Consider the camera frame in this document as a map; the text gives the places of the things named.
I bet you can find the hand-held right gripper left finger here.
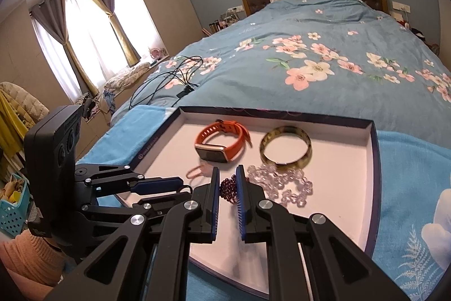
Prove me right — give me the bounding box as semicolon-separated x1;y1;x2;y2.
46;167;221;301

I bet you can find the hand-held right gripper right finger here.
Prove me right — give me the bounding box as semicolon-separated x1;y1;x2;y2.
235;165;411;301

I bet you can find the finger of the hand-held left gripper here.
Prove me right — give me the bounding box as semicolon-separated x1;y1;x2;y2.
76;163;194;197
81;191;198;219

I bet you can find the purple bead bracelet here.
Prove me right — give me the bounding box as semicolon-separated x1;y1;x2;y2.
220;175;251;206

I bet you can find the pink hair tie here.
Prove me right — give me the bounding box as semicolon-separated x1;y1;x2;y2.
186;163;221;182

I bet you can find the clear crystal bead bracelet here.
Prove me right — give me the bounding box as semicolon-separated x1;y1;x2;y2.
247;163;314;208

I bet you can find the orange smartwatch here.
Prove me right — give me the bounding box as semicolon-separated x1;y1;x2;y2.
195;120;252;164

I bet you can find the yellow-green bangle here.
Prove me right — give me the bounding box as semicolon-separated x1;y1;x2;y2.
260;126;313;168

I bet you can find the dark blue shallow box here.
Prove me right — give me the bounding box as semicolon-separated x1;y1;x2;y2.
116;106;382;300

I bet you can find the person's left forearm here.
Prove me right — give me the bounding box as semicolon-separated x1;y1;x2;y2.
0;230;67;287

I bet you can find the yellow cloth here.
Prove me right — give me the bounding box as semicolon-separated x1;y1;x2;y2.
0;89;29;157

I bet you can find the blue plastic basket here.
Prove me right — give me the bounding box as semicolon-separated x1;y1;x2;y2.
0;172;30;238

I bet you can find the beige down jacket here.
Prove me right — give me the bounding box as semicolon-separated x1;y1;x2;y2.
0;82;50;132

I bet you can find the mixed clothes pile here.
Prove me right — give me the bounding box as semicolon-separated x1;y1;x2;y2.
76;93;117;125

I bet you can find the beige cloth pile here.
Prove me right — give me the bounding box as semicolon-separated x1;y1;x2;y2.
104;61;156;92

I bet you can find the white sheer curtain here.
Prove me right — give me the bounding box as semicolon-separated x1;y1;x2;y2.
35;0;170;100

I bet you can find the blue flower print blanket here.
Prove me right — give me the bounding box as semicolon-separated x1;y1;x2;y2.
76;104;451;301

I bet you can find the group of cosmetic bottles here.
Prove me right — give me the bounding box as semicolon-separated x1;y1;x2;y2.
202;14;240;37

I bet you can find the black cable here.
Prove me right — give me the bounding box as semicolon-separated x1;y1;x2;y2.
130;56;204;109

